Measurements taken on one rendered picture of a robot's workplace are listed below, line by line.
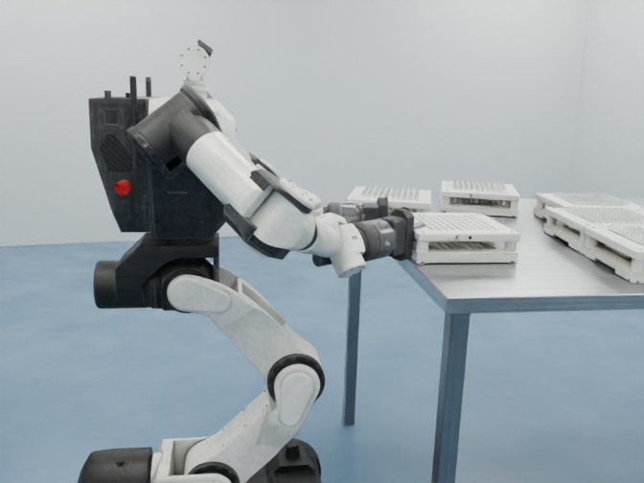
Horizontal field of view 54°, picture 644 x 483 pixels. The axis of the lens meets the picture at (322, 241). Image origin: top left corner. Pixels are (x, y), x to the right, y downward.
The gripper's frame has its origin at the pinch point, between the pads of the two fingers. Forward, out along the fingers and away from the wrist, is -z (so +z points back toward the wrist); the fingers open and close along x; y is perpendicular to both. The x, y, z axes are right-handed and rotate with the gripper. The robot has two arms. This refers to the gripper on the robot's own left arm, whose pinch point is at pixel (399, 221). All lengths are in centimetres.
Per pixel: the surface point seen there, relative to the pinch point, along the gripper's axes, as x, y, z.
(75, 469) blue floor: 93, -30, 99
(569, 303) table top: 8.1, 37.4, -30.2
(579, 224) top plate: -0.5, 1.2, -45.6
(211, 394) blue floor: 93, -84, 63
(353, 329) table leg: 54, -63, 6
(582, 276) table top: 6.4, 24.1, -37.9
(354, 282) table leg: 36, -62, 7
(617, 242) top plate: -1, 21, -46
